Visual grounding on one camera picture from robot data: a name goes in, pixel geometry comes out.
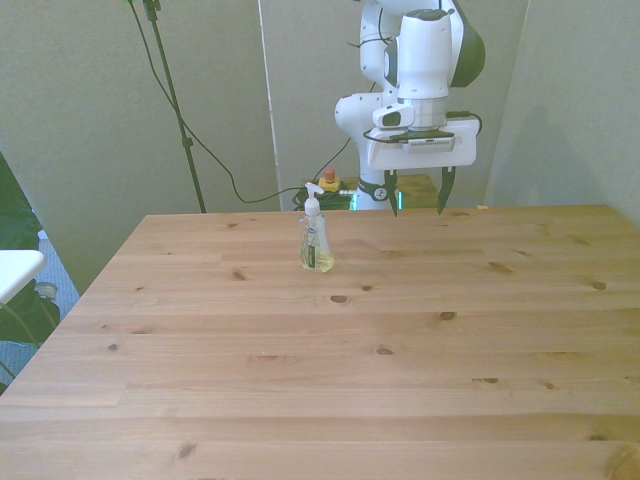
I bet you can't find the yellow emergency stop button box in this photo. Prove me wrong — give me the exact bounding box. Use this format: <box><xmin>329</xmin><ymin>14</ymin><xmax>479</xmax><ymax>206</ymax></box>
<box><xmin>318</xmin><ymin>168</ymin><xmax>342</xmax><ymax>195</ymax></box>

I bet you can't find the black camera tripod stand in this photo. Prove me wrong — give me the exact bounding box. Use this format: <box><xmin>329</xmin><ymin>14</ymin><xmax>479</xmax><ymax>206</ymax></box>
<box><xmin>141</xmin><ymin>0</ymin><xmax>208</xmax><ymax>215</ymax></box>

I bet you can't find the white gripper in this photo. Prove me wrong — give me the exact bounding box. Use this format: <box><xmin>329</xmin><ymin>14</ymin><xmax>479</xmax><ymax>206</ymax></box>
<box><xmin>365</xmin><ymin>117</ymin><xmax>478</xmax><ymax>218</ymax></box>

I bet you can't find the coiled green cable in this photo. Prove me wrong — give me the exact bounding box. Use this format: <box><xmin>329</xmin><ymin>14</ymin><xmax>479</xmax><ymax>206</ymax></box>
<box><xmin>292</xmin><ymin>191</ymin><xmax>359</xmax><ymax>212</ymax></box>

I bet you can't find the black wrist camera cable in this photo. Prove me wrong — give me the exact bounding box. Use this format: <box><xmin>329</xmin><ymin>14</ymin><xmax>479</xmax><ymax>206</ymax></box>
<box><xmin>361</xmin><ymin>110</ymin><xmax>484</xmax><ymax>147</ymax></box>

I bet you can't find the white side table top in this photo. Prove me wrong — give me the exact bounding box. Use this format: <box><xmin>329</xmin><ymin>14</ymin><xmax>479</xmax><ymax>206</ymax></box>
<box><xmin>0</xmin><ymin>249</ymin><xmax>48</xmax><ymax>305</ymax></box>

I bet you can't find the clear sanitizer pump bottle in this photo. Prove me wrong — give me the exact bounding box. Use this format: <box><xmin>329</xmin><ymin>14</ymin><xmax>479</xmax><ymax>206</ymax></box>
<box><xmin>298</xmin><ymin>182</ymin><xmax>336</xmax><ymax>274</ymax></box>

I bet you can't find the long black cable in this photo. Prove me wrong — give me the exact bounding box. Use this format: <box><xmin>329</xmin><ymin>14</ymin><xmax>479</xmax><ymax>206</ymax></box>
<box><xmin>123</xmin><ymin>0</ymin><xmax>354</xmax><ymax>205</ymax></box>

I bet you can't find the green leafy plant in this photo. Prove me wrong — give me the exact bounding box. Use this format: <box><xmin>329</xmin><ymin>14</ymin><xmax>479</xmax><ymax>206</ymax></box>
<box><xmin>0</xmin><ymin>149</ymin><xmax>62</xmax><ymax>396</ymax></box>

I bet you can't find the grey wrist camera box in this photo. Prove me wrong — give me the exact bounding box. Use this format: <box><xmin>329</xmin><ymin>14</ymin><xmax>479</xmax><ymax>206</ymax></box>
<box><xmin>399</xmin><ymin>130</ymin><xmax>458</xmax><ymax>155</ymax></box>

